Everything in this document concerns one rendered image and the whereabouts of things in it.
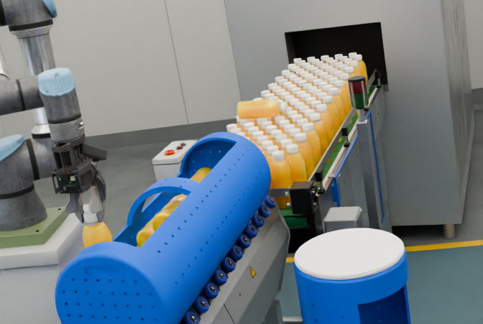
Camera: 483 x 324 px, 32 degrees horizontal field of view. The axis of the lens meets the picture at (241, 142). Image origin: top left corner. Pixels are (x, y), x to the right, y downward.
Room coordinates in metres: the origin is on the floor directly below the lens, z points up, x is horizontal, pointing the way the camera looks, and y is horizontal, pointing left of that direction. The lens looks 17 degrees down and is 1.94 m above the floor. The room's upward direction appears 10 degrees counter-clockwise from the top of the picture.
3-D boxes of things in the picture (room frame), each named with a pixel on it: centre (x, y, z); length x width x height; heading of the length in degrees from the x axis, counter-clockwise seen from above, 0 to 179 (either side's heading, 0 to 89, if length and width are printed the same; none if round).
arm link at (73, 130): (1.81, 0.38, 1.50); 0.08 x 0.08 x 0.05
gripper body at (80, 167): (1.80, 0.38, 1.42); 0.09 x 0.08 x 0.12; 160
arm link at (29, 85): (1.90, 0.42, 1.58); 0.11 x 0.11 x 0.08; 17
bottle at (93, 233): (1.83, 0.37, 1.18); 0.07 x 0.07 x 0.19
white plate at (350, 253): (1.93, -0.22, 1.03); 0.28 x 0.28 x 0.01
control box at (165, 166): (2.88, 0.24, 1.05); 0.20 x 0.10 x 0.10; 160
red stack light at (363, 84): (2.82, -0.43, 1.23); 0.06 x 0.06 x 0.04
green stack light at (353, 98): (2.82, -0.43, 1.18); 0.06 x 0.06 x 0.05
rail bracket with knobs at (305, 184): (2.56, -0.17, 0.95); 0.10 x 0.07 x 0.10; 70
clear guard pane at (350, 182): (3.09, -0.43, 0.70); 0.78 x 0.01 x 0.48; 160
